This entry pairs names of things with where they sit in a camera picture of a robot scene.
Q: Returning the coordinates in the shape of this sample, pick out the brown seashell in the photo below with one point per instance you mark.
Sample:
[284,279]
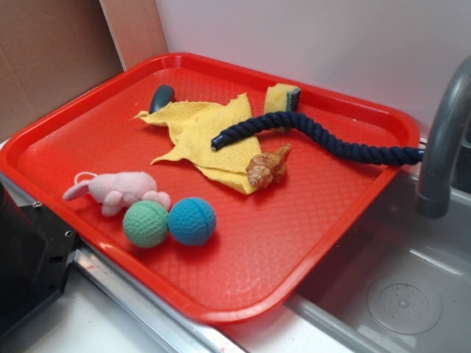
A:
[268,167]

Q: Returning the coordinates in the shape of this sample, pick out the red plastic tray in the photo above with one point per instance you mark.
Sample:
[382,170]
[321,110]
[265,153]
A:
[265,243]

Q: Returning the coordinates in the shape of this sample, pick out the brown cardboard panel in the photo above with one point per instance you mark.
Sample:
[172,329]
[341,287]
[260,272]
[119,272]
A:
[54,51]

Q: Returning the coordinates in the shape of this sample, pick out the yellow sponge with scourer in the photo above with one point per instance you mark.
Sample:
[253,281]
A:
[282,97]

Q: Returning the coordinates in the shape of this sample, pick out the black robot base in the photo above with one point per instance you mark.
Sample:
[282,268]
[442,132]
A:
[37,249]

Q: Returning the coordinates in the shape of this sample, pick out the green textured ball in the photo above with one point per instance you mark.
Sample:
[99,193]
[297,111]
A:
[145,224]

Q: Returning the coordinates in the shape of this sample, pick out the yellow cloth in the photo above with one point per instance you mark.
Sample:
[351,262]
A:
[192,125]

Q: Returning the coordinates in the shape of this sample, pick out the pink plush bunny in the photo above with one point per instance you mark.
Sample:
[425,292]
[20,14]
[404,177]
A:
[115,192]

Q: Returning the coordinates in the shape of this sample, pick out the dark green oval object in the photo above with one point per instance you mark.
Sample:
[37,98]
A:
[162,97]

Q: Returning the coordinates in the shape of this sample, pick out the grey sink basin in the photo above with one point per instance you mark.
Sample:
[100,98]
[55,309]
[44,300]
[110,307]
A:
[395,282]

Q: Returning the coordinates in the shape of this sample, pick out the grey faucet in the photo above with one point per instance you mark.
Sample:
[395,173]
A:
[446,162]

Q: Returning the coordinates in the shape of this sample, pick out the blue textured ball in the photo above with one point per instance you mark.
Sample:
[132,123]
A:
[192,222]

